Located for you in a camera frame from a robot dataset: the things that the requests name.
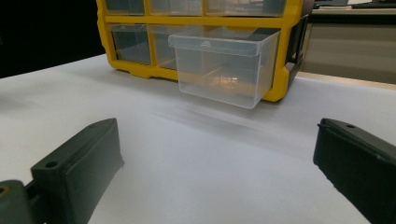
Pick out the black keyboard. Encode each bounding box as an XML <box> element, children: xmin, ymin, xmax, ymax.
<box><xmin>351</xmin><ymin>1</ymin><xmax>396</xmax><ymax>9</ymax></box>

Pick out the small clear plastic drawer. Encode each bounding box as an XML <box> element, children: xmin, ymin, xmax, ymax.
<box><xmin>148</xmin><ymin>0</ymin><xmax>204</xmax><ymax>17</ymax></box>
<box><xmin>104</xmin><ymin>0</ymin><xmax>146</xmax><ymax>17</ymax></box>
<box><xmin>107</xmin><ymin>23</ymin><xmax>152</xmax><ymax>66</ymax></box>

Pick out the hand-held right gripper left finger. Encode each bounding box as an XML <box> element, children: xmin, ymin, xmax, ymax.
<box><xmin>30</xmin><ymin>118</ymin><xmax>125</xmax><ymax>224</ymax></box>

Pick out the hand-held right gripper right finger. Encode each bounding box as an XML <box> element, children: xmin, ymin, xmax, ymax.
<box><xmin>313</xmin><ymin>118</ymin><xmax>396</xmax><ymax>224</ymax></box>

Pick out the beige desk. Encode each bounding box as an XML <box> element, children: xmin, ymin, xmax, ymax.
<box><xmin>295</xmin><ymin>7</ymin><xmax>396</xmax><ymax>91</ymax></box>

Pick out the yellow drawer cabinet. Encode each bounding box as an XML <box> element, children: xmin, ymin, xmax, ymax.
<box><xmin>95</xmin><ymin>0</ymin><xmax>315</xmax><ymax>103</ymax></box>

